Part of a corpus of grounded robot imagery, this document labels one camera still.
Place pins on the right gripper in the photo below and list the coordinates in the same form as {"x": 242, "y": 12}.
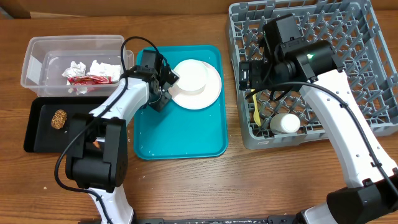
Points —
{"x": 255, "y": 68}

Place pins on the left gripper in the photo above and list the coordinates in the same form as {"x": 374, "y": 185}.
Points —
{"x": 165, "y": 98}

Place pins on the white bowl with food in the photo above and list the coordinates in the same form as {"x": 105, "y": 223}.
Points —
{"x": 193, "y": 75}

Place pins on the white plastic cup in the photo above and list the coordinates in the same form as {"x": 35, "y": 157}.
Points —
{"x": 285, "y": 123}

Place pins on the yellow plastic spoon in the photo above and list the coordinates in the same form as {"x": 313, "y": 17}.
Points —
{"x": 256, "y": 115}

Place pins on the red foil wrapper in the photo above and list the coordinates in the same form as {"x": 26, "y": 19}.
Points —
{"x": 90, "y": 80}

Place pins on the orange carrot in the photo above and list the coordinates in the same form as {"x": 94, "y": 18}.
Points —
{"x": 96, "y": 144}

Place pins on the white napkin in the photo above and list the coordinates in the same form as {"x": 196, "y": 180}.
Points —
{"x": 98, "y": 69}

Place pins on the brown food scrap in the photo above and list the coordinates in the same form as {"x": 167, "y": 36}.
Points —
{"x": 59, "y": 119}

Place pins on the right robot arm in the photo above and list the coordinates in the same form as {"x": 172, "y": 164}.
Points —
{"x": 315, "y": 71}

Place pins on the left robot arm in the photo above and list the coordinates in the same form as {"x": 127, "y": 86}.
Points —
{"x": 97, "y": 155}

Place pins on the grey dishwasher rack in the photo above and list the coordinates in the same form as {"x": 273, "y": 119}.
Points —
{"x": 352, "y": 28}

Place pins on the white round plate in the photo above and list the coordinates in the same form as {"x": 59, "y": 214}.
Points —
{"x": 202, "y": 98}

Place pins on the teal serving tray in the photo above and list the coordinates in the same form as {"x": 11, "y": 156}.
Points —
{"x": 179, "y": 133}

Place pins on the clear plastic bin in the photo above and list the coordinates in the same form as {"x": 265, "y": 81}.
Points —
{"x": 47, "y": 57}

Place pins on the black plastic tray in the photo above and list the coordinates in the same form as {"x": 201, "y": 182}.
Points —
{"x": 40, "y": 136}

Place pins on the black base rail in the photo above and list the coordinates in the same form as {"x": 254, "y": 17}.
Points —
{"x": 274, "y": 219}

